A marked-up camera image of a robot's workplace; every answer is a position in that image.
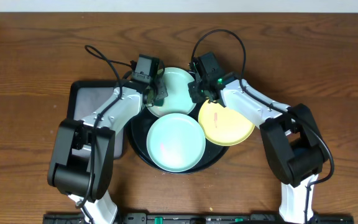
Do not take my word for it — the green yellow sponge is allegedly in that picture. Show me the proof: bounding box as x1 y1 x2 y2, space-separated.
152 67 168 106

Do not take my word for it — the light blue plate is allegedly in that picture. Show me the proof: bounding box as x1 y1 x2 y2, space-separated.
148 67 196 117
146 113 206 173

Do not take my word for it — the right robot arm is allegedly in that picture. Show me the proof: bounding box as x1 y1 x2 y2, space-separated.
188 52 333 223

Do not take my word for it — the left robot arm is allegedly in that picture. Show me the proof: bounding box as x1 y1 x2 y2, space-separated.
47 55 168 223

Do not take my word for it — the black round tray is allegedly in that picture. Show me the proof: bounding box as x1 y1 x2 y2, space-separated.
126 109 229 174

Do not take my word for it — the black rectangular water tray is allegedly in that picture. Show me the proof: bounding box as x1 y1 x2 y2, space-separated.
67 80 125 160

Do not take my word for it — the yellow plate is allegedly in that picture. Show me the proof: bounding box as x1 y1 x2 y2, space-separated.
198 100 255 146

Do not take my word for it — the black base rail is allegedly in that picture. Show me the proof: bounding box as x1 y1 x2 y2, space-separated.
42 213 354 224

